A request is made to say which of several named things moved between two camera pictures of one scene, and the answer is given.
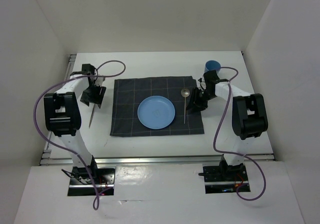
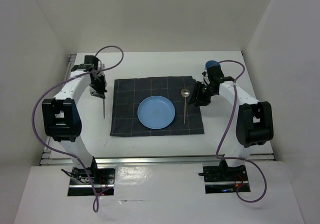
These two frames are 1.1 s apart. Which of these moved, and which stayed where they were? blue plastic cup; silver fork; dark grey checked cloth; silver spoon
Moved: silver fork
Stayed: blue plastic cup; dark grey checked cloth; silver spoon
